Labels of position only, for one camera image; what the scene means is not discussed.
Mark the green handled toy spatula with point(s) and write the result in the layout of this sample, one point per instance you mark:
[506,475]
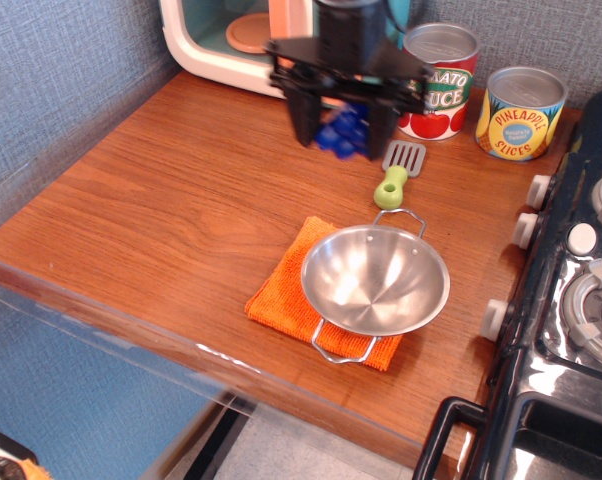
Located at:
[403,160]

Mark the clear acrylic barrier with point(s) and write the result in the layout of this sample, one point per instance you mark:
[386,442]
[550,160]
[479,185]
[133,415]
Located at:
[87,405]

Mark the steel two-handled bowl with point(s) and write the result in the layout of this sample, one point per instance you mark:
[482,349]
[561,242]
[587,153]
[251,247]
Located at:
[377,280]

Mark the orange black object corner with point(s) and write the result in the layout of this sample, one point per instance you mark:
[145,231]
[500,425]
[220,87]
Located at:
[19,462]

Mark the black toy stove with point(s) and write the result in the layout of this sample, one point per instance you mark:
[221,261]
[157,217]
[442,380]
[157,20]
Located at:
[543,416]

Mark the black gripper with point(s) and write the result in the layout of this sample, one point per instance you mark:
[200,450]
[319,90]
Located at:
[350,58]

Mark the toy microwave oven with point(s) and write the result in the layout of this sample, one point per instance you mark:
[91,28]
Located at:
[224,41]

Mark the pineapple slices can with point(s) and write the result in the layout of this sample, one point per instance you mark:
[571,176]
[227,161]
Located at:
[520,112]

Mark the blue toy blueberries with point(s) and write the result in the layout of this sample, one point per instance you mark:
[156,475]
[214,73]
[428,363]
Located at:
[345,132]

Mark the tomato sauce can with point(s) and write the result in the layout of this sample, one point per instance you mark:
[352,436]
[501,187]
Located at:
[452,51]

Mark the orange microfibre cloth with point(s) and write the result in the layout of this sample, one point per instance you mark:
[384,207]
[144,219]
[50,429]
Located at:
[281,304]

